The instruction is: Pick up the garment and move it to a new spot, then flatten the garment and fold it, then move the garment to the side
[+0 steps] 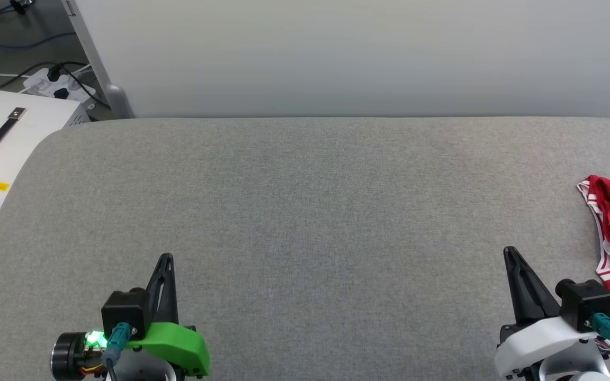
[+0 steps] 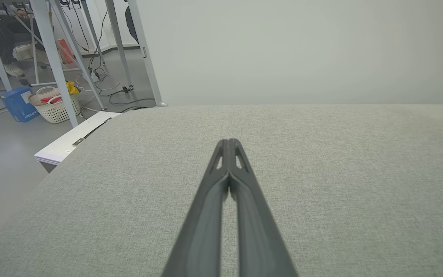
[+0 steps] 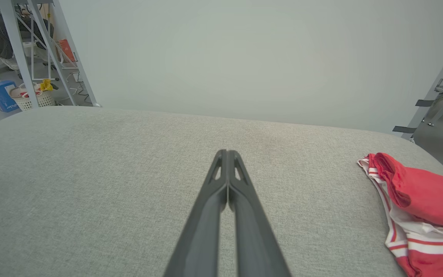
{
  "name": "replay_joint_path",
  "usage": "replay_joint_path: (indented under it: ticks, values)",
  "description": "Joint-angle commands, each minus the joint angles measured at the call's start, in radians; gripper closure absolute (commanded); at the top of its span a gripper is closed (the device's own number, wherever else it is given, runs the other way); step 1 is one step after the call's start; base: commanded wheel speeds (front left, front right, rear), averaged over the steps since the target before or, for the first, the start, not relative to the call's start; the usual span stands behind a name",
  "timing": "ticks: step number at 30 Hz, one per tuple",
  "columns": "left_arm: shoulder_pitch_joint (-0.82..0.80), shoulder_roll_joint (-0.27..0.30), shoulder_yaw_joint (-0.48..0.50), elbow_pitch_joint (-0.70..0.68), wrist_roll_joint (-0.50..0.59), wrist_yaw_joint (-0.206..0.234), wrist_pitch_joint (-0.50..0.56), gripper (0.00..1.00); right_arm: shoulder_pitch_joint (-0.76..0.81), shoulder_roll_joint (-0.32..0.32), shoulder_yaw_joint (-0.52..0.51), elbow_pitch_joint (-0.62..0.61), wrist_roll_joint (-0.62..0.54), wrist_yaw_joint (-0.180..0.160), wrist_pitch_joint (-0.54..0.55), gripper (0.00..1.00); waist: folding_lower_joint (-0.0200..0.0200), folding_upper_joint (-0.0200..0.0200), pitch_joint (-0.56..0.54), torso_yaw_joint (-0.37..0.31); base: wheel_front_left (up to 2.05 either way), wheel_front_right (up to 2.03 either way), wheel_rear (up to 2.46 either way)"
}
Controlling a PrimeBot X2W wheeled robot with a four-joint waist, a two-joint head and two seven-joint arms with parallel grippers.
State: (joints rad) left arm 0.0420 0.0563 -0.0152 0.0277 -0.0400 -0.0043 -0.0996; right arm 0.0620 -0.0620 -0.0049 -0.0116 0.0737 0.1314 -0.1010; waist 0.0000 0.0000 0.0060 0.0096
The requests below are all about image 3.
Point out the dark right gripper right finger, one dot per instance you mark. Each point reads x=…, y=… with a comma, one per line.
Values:
x=254, y=231

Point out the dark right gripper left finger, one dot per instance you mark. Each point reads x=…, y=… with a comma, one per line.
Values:
x=202, y=231

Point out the red and white basketball jersey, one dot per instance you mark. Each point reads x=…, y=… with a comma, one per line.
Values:
x=429, y=200

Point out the grey fabric sofa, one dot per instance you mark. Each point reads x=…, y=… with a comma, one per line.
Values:
x=90, y=192

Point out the white laundry basket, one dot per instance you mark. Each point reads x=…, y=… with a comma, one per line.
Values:
x=44, y=100

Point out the yellow cloth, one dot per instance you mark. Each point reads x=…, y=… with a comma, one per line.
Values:
x=46, y=85

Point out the orange red bag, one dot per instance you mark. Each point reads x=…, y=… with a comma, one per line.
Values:
x=67, y=50

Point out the blue box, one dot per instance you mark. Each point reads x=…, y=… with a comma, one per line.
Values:
x=0, y=96

